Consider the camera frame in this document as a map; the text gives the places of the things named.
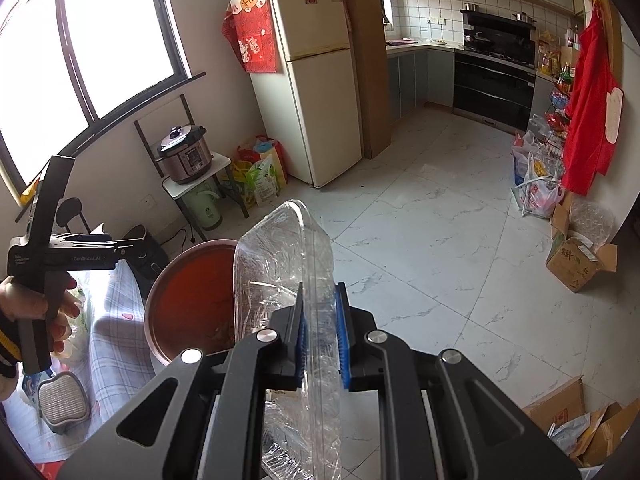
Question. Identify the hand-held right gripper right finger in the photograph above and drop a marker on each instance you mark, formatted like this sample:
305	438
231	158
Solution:
342	337

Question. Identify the clear bubble wrap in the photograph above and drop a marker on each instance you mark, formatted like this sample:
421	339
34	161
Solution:
595	220

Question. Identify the black floor appliance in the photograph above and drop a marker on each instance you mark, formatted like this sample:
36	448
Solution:
147	255

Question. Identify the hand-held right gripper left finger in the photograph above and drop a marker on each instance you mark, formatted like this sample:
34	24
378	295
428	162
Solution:
300	332

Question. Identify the snack packets on counter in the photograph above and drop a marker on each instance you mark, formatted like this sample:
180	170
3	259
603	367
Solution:
552	62

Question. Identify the black chair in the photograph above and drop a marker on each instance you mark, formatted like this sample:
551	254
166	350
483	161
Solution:
70	212

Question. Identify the window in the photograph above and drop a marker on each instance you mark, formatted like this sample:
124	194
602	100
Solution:
90	35

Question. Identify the grey kitchen base cabinets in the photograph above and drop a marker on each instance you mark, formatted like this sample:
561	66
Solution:
410	80

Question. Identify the red and yellow shopping bag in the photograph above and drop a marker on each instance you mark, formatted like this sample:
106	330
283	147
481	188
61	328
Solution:
272	152

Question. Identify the red hanging cloth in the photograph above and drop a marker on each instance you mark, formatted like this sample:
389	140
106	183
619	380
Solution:
255	35

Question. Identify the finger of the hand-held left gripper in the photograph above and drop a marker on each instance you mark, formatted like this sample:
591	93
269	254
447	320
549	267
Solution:
92	237
135	250

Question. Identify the cream refrigerator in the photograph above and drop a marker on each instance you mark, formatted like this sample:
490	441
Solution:
315	85

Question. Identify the white side table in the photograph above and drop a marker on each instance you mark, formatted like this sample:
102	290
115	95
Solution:
220	162

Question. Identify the yellow snack packet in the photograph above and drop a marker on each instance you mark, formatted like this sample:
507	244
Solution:
29	189

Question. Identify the red apron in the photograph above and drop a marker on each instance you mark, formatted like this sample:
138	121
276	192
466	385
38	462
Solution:
590	110

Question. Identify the black integrated stove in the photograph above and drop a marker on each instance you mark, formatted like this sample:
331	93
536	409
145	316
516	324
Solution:
495	80

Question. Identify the person's left hand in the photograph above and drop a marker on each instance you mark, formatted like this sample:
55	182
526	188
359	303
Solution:
25	305

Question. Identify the silver electric pressure cooker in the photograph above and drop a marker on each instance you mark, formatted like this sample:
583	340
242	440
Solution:
185	152

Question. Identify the open cardboard box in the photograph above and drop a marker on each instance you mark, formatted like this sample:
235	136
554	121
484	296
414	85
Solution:
580	265

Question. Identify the grey ribbed oval device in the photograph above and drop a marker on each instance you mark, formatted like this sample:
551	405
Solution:
62	402

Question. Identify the clear plastic food container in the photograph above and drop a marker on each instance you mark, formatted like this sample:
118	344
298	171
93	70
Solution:
280	260

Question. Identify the flattened cardboard boxes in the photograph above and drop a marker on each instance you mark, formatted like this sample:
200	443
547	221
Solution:
565	410

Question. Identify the green electric kettle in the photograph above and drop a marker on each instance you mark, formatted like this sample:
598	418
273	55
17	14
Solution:
202	207

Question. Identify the pink plastic basin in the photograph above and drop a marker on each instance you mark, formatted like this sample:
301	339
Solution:
190	300

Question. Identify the white and green bag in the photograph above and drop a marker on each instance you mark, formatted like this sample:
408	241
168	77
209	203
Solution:
262	180

